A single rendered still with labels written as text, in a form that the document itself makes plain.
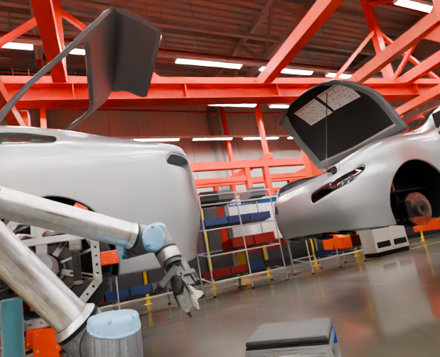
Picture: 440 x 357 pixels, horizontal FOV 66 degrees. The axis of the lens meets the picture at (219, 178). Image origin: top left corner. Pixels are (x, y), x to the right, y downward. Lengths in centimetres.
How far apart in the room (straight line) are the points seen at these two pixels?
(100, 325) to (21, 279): 29
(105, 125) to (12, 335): 1112
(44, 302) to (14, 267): 14
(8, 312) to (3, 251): 68
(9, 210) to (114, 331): 44
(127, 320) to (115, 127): 1172
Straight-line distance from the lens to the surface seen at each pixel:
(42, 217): 110
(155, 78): 547
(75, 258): 170
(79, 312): 124
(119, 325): 107
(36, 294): 121
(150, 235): 118
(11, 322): 184
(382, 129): 426
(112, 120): 1275
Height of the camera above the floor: 78
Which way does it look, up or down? 12 degrees up
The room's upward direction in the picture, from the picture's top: 10 degrees counter-clockwise
